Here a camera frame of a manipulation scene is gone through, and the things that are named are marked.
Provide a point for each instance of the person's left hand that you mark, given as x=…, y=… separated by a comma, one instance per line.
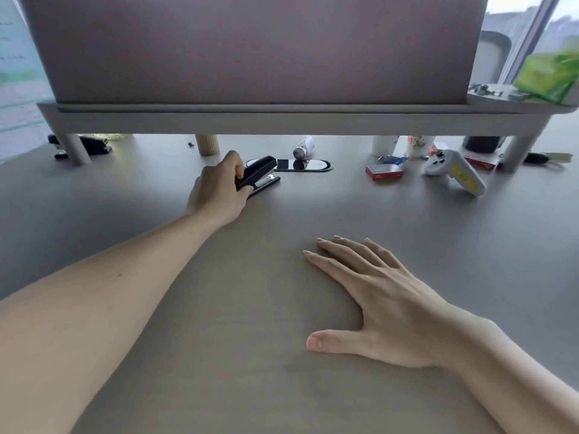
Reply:
x=212, y=194

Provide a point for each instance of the person's right hand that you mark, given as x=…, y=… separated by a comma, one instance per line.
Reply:
x=393, y=311

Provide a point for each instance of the person's right middle finger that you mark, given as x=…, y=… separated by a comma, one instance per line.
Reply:
x=353, y=253

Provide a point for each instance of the person's right little finger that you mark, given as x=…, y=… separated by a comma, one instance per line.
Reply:
x=384, y=250

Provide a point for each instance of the person's left thumb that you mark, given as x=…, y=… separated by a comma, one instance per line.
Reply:
x=244, y=193

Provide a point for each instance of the person's right thumb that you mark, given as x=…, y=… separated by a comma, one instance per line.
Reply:
x=332, y=342

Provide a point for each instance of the black stapler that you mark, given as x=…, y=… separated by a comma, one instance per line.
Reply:
x=261, y=168

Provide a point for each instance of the person's left forearm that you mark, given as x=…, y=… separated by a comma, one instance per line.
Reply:
x=99, y=302

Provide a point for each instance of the person's right forearm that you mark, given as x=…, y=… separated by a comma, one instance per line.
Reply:
x=511, y=375

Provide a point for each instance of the ribbed wooden cylinder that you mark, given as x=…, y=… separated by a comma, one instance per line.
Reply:
x=207, y=145

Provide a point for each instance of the small white bottle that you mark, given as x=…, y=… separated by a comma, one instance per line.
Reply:
x=303, y=148

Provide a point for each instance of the small red box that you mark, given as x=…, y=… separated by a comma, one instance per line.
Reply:
x=384, y=172

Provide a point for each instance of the grey desk shelf with legs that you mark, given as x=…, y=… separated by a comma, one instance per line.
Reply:
x=280, y=117

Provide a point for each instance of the small blue packet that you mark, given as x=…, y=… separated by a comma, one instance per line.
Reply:
x=392, y=160

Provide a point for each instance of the plain white paper cup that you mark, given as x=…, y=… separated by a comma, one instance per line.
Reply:
x=383, y=145

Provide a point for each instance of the white controller with yellow label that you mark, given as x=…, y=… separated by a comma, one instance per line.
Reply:
x=454, y=170

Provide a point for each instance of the floral paper cup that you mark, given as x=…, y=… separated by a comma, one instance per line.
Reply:
x=419, y=145

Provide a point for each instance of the flat red box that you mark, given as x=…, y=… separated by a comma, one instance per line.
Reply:
x=480, y=160

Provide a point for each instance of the black round container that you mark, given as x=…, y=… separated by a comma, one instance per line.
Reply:
x=483, y=144

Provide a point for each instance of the grey fabric desk divider panel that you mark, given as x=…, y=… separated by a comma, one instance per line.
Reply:
x=253, y=45

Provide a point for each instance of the black hole punch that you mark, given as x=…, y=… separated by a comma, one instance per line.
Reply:
x=88, y=146

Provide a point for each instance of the black car key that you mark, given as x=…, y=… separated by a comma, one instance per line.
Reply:
x=538, y=157

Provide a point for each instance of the metal parts on shelf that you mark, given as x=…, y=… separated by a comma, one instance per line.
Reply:
x=483, y=89

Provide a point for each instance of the grey office chair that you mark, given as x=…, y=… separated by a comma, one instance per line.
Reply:
x=493, y=56

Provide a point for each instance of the green packet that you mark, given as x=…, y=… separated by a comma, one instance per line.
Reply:
x=546, y=76

